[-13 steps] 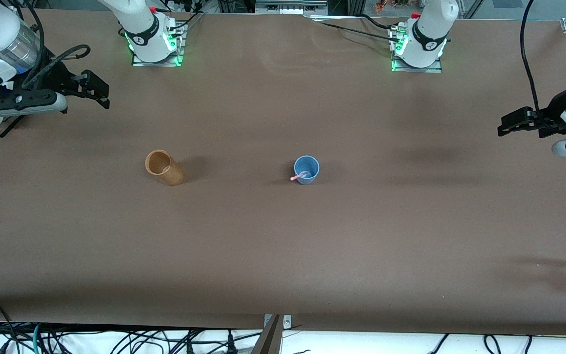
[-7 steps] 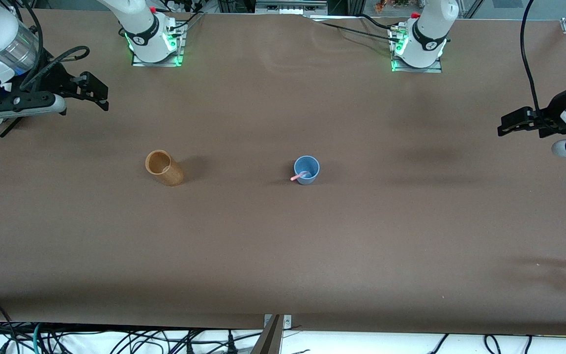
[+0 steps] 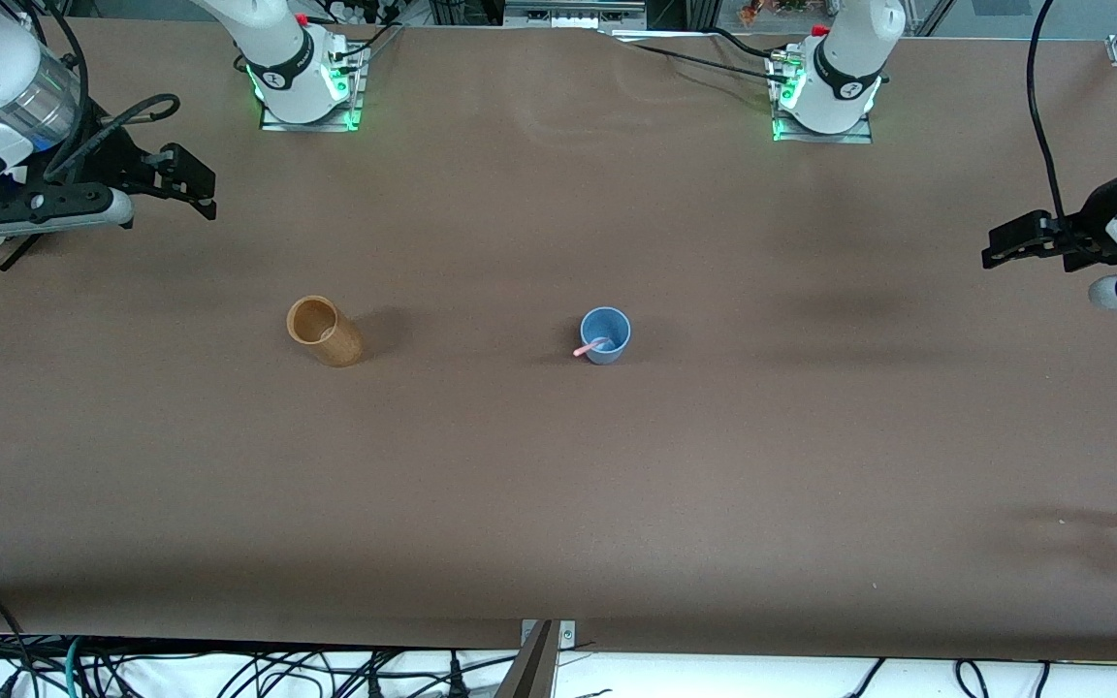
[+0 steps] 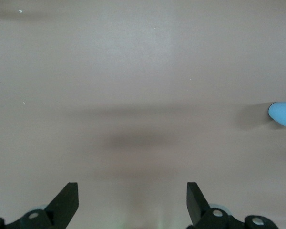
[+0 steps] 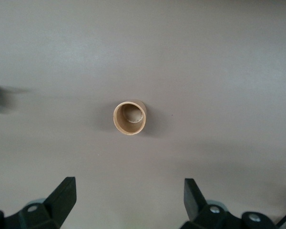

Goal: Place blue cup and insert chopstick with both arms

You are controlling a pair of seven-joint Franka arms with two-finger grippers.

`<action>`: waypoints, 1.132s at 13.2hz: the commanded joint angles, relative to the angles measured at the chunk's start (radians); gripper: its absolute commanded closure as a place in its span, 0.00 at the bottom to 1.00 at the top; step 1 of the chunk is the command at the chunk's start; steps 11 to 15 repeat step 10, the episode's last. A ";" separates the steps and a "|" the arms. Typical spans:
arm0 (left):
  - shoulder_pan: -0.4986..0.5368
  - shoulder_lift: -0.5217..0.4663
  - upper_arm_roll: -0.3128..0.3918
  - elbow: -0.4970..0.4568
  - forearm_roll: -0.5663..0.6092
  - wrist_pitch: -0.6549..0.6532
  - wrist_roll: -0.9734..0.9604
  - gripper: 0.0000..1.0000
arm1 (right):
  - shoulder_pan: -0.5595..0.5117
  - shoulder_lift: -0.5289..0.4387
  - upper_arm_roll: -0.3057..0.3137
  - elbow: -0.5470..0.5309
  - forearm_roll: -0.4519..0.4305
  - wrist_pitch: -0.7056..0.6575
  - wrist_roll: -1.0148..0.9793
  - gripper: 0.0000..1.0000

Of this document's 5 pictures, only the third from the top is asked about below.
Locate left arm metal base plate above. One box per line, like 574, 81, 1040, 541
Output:
772, 53, 875, 145

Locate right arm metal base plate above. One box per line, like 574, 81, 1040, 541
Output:
258, 44, 367, 133

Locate long black base cable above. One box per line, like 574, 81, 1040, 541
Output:
628, 41, 794, 86

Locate dark acrylic cup rack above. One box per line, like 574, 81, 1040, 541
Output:
0, 233, 42, 272

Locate short black base cable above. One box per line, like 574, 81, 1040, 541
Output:
709, 27, 781, 61

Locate blue cup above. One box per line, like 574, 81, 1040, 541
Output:
580, 306, 633, 366

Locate brown wooden cup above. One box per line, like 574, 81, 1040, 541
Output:
286, 295, 366, 368

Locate grey metal box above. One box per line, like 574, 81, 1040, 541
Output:
503, 0, 649, 30

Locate black cables at right base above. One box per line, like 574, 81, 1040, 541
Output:
331, 24, 404, 74

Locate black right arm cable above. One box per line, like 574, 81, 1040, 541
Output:
6, 0, 181, 185

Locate brown angled post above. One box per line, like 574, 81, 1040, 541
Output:
494, 620, 560, 698

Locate metal table edge bracket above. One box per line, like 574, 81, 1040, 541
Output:
520, 619, 577, 649

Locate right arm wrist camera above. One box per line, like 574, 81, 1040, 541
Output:
0, 184, 137, 236

